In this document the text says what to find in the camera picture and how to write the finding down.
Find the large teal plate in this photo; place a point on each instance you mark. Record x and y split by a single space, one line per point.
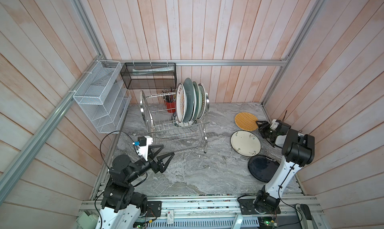
190 93

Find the aluminium front rail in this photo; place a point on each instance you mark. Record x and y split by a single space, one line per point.
226 206

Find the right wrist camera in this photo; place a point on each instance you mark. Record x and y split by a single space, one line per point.
275 123

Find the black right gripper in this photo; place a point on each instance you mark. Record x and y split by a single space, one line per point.
265 123

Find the yellow woven coaster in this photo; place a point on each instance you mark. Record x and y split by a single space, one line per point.
246 121

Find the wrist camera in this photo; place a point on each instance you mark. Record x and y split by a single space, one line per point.
275 123
141 146

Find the cream floral plate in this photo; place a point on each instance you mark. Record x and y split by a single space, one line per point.
245 143

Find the black round plate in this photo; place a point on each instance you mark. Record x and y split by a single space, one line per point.
262 167

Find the stainless steel dish rack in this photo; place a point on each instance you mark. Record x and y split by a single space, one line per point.
164 128

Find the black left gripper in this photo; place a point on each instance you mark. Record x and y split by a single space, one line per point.
159 166

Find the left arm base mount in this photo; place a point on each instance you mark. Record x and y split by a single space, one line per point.
149 209

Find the green rim lettered plate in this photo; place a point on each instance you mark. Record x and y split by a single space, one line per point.
181 124

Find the white green clover plate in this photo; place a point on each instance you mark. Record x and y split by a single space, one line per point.
198 101

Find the red pen holder cup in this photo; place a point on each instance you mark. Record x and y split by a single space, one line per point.
171 107

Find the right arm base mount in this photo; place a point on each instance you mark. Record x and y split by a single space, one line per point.
249 207

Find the light blue flower plate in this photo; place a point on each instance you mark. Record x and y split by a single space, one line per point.
203 100

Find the black mesh wall basket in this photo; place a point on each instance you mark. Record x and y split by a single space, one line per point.
140 76

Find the bundle of pens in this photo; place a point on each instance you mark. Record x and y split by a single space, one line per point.
169 95

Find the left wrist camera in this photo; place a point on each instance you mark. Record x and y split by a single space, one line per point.
141 146

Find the orange sunburst plate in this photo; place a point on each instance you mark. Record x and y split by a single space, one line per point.
181 102
207 103

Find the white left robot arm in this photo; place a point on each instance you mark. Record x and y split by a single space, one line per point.
121 206

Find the white wire mesh shelf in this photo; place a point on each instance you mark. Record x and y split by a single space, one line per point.
103 96

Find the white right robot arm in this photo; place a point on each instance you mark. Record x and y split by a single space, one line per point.
298 150

